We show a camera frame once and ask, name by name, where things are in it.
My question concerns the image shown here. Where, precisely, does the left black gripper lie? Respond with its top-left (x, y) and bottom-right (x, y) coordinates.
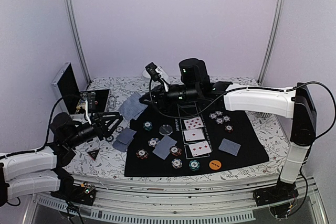
top-left (66, 112), bottom-right (123, 149)

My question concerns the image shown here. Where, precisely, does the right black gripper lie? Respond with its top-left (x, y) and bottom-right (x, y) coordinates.
top-left (139, 82), bottom-right (200, 113)

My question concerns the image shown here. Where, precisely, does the black triangular marker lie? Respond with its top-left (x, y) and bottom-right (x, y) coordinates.
top-left (87, 149), bottom-right (100, 161)

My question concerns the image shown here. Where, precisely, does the face-up community card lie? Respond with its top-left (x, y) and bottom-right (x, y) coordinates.
top-left (183, 129), bottom-right (205, 142)
top-left (188, 141), bottom-right (212, 157)
top-left (183, 116), bottom-right (204, 130)

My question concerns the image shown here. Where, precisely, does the green poker chip stack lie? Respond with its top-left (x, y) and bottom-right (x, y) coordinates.
top-left (106, 135), bottom-right (114, 142)

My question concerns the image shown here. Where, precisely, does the white poker chip stack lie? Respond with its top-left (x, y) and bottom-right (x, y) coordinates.
top-left (116, 126), bottom-right (124, 133)

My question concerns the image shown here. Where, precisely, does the clear dealer button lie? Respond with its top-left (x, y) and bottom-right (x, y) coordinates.
top-left (159, 124), bottom-right (173, 136)

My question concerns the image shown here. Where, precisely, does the blue card deck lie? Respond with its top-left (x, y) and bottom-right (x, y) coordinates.
top-left (112, 127), bottom-right (137, 152)

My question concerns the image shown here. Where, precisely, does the red chip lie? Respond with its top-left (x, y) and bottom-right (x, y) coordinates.
top-left (136, 149), bottom-right (149, 159)
top-left (170, 146), bottom-right (182, 156)
top-left (225, 125), bottom-right (233, 133)

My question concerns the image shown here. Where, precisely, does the single card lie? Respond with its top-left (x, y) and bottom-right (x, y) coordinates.
top-left (118, 92), bottom-right (148, 121)

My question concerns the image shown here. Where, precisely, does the face-down card big blind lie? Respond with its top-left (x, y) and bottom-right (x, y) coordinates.
top-left (218, 138), bottom-right (241, 156)

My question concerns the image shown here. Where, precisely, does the orange big blind button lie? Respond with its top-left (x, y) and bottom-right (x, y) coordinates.
top-left (209, 160), bottom-right (222, 170)

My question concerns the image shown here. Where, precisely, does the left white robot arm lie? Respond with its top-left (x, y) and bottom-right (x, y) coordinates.
top-left (1, 98), bottom-right (123, 205)

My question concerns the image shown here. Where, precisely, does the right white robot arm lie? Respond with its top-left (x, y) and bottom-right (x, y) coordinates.
top-left (140, 58), bottom-right (317, 201)

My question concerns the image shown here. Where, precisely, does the silver poker chip case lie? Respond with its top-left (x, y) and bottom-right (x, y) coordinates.
top-left (51, 62), bottom-right (110, 119)

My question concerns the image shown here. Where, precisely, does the white ceramic bowl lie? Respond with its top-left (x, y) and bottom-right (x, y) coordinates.
top-left (155, 66), bottom-right (169, 80)

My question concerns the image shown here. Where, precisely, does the black poker mat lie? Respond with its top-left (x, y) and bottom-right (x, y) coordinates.
top-left (124, 100), bottom-right (269, 177)

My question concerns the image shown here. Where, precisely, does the white ribbed cup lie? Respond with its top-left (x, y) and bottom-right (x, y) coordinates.
top-left (258, 112), bottom-right (272, 118)

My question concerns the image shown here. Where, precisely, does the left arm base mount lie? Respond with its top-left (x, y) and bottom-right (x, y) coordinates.
top-left (50, 182), bottom-right (97, 206)

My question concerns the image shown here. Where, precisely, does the right aluminium frame post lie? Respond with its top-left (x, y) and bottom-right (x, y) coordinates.
top-left (257, 0), bottom-right (285, 84)

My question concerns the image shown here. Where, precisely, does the aluminium frame post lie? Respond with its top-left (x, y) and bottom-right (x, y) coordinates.
top-left (64, 0), bottom-right (92, 84)
top-left (257, 0), bottom-right (285, 84)

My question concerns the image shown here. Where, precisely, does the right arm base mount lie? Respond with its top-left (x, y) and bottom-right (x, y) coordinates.
top-left (253, 179), bottom-right (299, 206)

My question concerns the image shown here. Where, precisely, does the left aluminium frame post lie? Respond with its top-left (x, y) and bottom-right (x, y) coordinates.
top-left (64, 0), bottom-right (92, 84)

